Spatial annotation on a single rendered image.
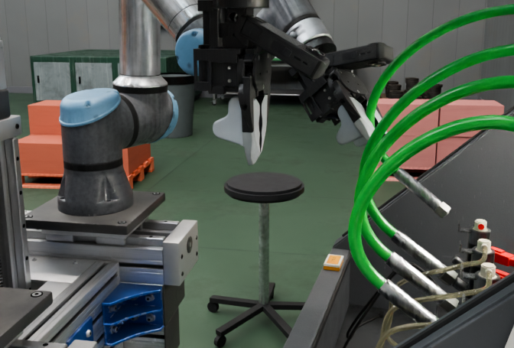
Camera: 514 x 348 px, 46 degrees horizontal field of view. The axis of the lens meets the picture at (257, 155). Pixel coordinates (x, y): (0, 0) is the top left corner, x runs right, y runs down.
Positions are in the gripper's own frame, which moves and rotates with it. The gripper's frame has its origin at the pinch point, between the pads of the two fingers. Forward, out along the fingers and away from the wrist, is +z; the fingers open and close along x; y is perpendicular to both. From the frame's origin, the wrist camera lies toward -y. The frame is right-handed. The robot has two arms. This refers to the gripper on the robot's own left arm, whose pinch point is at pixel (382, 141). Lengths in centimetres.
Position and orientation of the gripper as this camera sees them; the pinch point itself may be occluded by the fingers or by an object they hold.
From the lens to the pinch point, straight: 93.8
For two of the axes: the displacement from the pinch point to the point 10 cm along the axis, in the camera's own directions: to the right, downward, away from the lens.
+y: -6.4, 5.7, 5.1
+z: 4.1, 8.2, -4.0
